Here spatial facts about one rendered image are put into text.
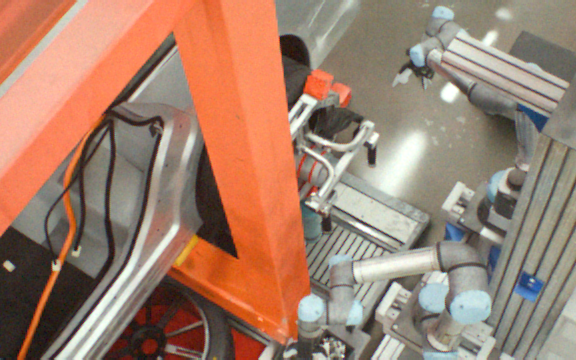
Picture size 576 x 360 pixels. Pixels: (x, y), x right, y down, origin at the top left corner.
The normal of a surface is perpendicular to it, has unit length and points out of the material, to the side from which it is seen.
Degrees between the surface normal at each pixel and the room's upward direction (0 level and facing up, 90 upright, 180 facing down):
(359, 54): 0
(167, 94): 81
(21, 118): 0
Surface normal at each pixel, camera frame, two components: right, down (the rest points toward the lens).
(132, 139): -0.50, 0.42
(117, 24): -0.07, -0.48
